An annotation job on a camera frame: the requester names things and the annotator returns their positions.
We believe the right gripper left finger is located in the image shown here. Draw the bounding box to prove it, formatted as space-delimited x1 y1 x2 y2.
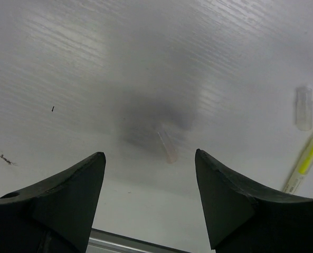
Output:
0 152 106 252

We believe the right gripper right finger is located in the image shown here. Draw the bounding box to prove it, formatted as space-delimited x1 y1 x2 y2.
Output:
195 149 313 252

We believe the yellow pen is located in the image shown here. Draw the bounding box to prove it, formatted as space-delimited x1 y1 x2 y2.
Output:
283 135 313 194

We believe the clear pen cap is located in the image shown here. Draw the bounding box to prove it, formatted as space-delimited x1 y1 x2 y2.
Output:
158 130 178 163
295 86 313 131

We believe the aluminium mounting rail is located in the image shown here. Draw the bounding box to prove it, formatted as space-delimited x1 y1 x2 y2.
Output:
86 229 184 253

